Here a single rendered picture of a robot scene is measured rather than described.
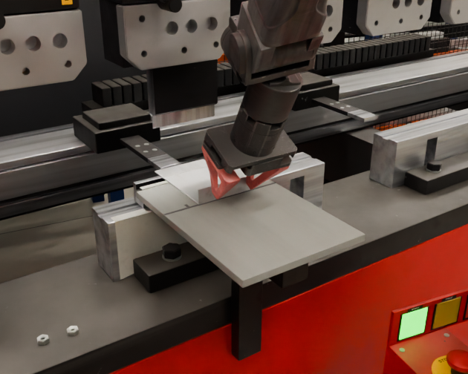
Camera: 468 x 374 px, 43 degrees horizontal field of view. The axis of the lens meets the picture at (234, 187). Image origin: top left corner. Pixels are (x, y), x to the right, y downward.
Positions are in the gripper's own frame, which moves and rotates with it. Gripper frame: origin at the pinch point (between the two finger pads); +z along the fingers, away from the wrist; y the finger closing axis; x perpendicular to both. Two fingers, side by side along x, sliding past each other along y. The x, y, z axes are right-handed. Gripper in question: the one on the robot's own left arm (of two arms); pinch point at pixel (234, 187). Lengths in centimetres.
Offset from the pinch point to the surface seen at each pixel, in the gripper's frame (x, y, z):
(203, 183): -4.6, 1.2, 4.1
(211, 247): 9.1, 9.3, -2.9
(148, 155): -16.6, 3.5, 10.1
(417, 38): -44, -92, 21
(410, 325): 24.2, -19.7, 10.7
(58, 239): -111, -21, 173
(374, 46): -44, -76, 21
